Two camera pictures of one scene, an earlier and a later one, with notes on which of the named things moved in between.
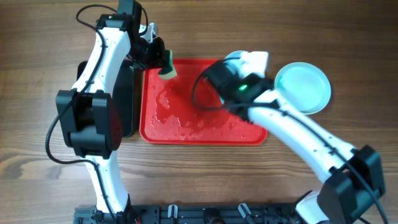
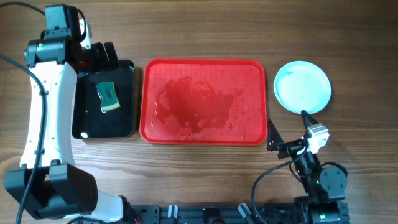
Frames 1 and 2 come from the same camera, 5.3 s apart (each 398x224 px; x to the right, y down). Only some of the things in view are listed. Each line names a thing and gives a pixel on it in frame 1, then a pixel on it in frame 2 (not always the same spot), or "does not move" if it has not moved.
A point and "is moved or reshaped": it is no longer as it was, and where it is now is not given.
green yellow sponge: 169,72 is moved or reshaped
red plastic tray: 186,110 does not move
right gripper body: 231,106 to 289,149
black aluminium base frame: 191,214 does not move
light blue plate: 232,61 to 302,85
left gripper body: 146,56 to 86,64
